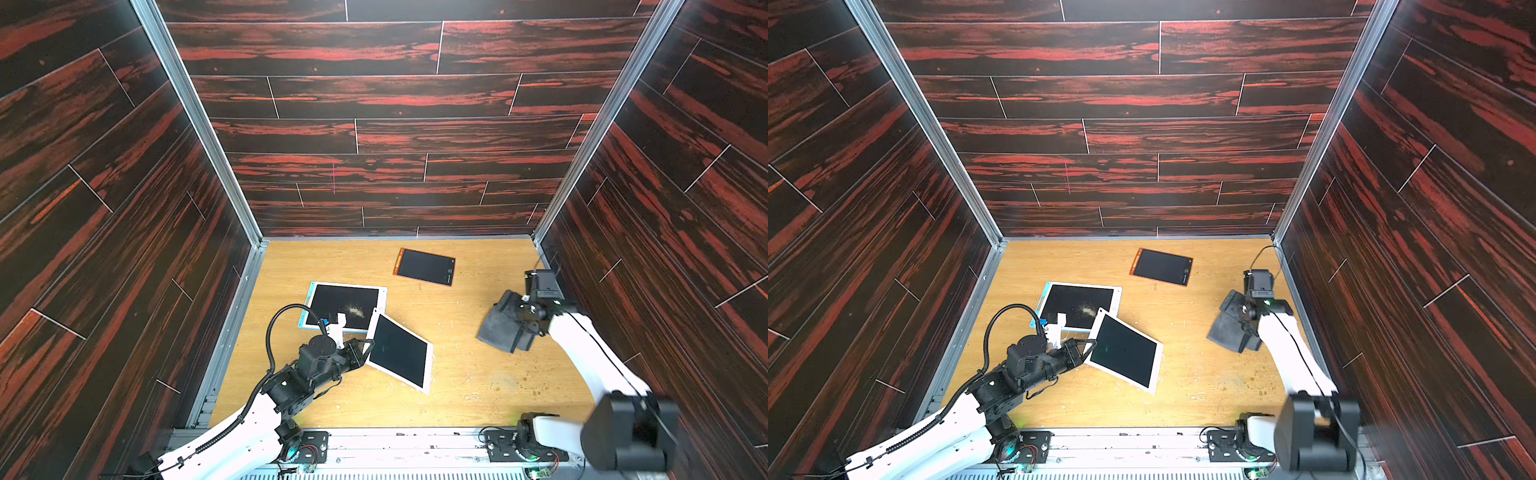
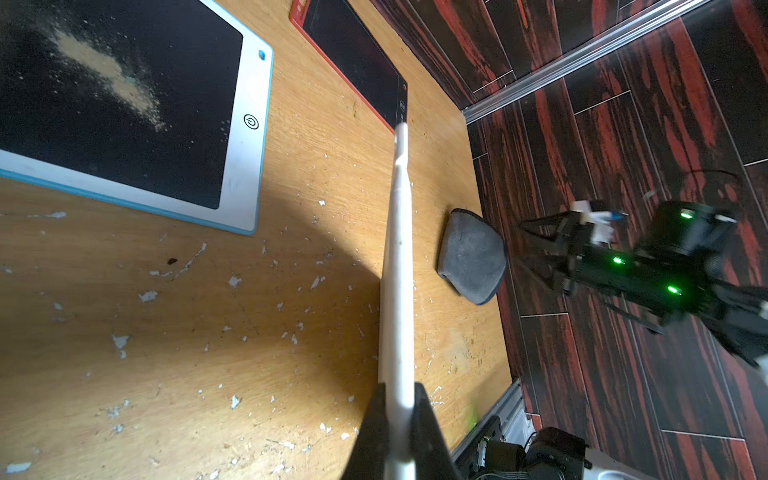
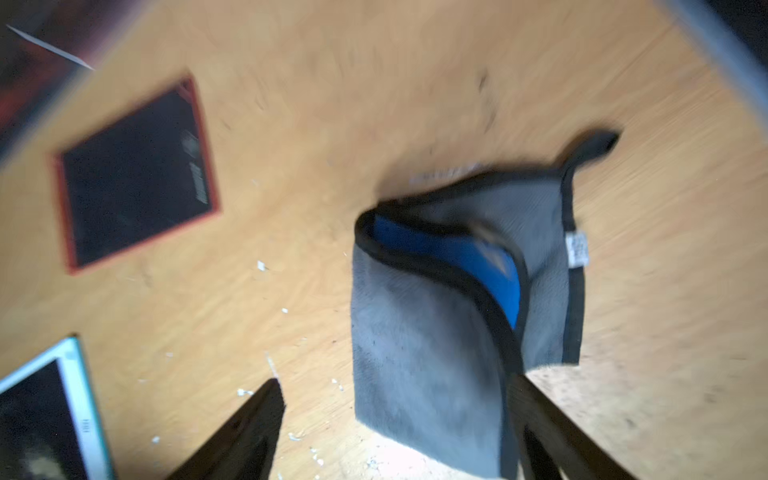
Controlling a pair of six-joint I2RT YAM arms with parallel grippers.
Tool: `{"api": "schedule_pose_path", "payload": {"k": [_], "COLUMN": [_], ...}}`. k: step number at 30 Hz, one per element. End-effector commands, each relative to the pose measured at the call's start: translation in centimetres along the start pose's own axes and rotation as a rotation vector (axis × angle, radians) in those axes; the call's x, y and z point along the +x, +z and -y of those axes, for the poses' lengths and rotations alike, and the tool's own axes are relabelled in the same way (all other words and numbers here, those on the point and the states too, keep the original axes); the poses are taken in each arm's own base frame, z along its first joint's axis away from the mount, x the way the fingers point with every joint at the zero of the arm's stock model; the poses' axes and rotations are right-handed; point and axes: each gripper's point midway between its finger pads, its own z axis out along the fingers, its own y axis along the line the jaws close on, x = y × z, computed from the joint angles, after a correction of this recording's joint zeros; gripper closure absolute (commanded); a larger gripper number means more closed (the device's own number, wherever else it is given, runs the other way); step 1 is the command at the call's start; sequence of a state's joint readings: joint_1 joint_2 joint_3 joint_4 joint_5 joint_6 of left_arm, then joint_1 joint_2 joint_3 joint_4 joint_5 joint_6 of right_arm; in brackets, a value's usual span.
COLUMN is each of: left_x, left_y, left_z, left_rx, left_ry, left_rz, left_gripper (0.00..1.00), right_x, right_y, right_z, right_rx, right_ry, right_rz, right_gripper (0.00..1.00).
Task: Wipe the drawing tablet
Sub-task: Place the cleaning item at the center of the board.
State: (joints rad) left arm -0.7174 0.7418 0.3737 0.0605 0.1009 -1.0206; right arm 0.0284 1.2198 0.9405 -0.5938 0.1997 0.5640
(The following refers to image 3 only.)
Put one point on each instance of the blue-edged white drawing tablet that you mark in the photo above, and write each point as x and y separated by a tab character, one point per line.
50	423

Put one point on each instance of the red drawing tablet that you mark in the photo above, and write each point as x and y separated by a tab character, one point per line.
145	175

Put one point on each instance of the grey microfibre cloth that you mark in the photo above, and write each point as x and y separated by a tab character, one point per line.
457	288

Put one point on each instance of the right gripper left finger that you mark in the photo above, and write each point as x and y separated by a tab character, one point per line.
244	446

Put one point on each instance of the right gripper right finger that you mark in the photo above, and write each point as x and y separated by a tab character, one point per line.
551	445

